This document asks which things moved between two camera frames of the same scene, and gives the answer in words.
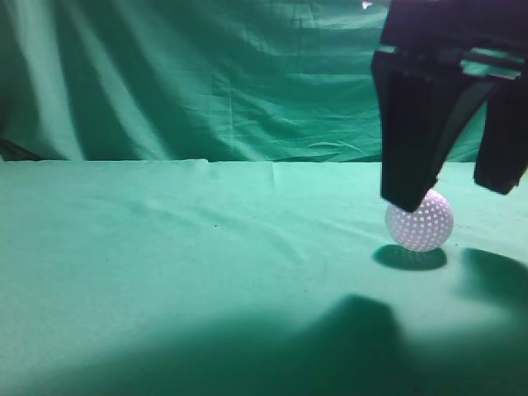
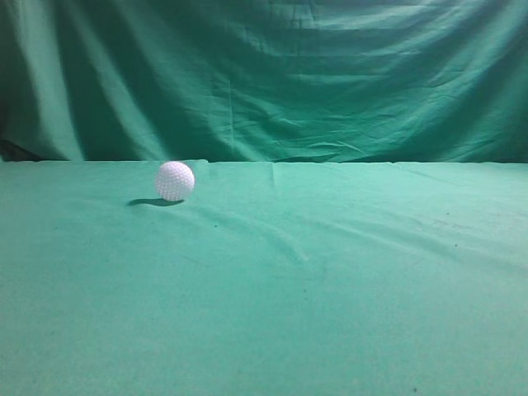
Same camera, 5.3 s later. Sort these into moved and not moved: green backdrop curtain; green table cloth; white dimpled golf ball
Moved: white dimpled golf ball
Not moved: green table cloth; green backdrop curtain
